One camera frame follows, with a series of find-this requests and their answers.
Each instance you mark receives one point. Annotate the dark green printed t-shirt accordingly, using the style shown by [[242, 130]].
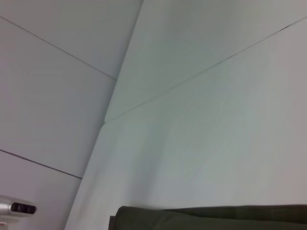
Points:
[[216, 218]]

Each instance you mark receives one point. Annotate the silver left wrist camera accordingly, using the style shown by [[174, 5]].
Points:
[[19, 207]]

